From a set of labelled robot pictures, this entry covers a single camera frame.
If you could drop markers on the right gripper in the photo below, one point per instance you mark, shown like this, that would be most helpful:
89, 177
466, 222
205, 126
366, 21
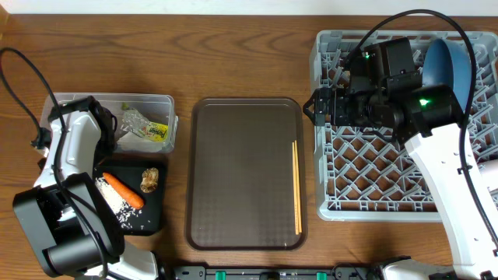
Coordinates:
341, 99

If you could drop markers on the clear plastic bin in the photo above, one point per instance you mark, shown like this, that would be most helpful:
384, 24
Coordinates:
157, 108

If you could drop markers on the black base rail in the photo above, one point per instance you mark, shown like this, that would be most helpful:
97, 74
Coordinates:
341, 271

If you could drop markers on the dark brown serving tray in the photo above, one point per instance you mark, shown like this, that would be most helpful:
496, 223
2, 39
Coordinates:
240, 178

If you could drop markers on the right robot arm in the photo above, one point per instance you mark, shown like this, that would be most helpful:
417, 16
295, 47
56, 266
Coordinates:
427, 112

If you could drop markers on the spilled white rice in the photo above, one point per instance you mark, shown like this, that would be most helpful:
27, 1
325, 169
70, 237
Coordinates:
123, 211

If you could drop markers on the green yellow foil wrapper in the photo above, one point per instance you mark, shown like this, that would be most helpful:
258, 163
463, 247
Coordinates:
136, 123

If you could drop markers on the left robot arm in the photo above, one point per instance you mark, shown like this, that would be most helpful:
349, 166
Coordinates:
70, 227

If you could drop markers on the white paper napkin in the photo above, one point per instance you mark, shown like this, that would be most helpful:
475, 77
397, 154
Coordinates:
133, 143

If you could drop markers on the brown food scrap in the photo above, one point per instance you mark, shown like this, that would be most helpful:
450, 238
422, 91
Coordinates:
150, 179

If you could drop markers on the dark blue plate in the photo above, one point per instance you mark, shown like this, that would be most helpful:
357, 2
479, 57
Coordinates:
446, 62

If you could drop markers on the orange carrot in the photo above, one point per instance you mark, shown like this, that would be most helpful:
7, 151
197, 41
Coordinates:
133, 199

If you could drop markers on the pink plastic cup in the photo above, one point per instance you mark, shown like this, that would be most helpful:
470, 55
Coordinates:
489, 173

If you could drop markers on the grey dishwasher rack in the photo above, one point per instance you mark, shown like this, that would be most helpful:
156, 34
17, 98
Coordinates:
362, 178

